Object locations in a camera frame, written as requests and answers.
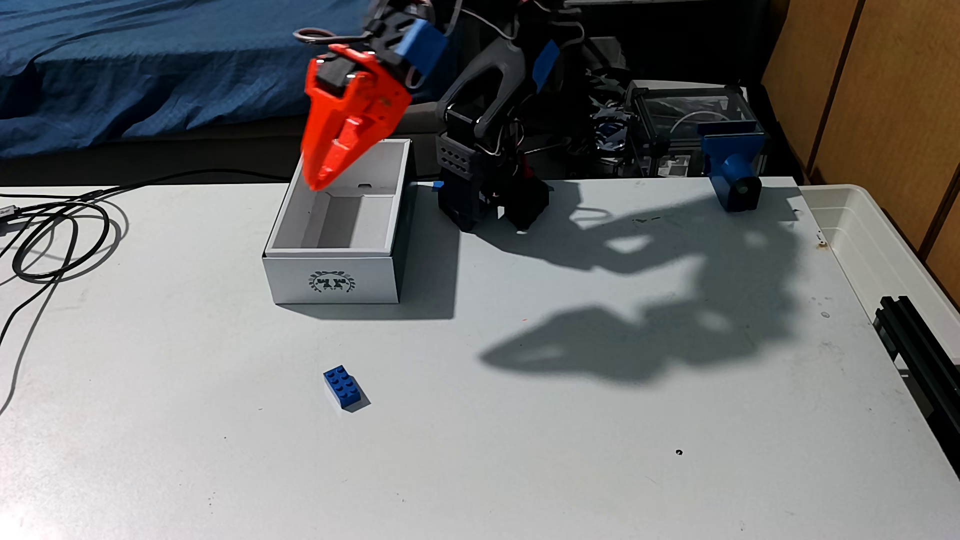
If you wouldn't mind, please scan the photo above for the blue toy brick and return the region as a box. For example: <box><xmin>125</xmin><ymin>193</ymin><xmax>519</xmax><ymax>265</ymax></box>
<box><xmin>323</xmin><ymin>365</ymin><xmax>363</xmax><ymax>410</ymax></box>

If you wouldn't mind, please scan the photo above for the white cardboard box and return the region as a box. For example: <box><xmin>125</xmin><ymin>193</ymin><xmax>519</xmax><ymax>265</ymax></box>
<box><xmin>262</xmin><ymin>138</ymin><xmax>415</xmax><ymax>306</ymax></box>

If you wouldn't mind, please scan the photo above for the blue bed sheet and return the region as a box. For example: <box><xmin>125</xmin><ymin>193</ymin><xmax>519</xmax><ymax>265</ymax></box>
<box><xmin>0</xmin><ymin>0</ymin><xmax>451</xmax><ymax>159</ymax></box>

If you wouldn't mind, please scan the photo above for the brown wooden cabinet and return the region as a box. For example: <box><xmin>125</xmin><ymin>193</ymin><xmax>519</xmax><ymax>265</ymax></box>
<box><xmin>761</xmin><ymin>0</ymin><xmax>960</xmax><ymax>301</ymax></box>

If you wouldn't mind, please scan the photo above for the white plastic bin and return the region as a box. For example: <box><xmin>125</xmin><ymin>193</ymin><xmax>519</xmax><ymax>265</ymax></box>
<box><xmin>798</xmin><ymin>183</ymin><xmax>960</xmax><ymax>361</ymax></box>

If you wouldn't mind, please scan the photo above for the black cable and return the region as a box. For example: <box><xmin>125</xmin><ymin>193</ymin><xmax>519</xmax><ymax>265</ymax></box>
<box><xmin>0</xmin><ymin>168</ymin><xmax>290</xmax><ymax>414</ymax></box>

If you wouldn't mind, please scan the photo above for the clear enclosure with black frame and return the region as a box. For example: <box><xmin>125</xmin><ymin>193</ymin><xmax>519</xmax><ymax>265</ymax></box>
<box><xmin>626</xmin><ymin>81</ymin><xmax>766</xmax><ymax>180</ymax></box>

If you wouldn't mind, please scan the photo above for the blue printed camera mount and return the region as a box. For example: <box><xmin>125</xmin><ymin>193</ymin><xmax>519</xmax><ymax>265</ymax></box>
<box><xmin>699</xmin><ymin>123</ymin><xmax>768</xmax><ymax>213</ymax></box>

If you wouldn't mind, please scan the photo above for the black aluminium rail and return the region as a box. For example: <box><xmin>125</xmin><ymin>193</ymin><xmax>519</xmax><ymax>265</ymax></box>
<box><xmin>873</xmin><ymin>296</ymin><xmax>960</xmax><ymax>474</ymax></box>

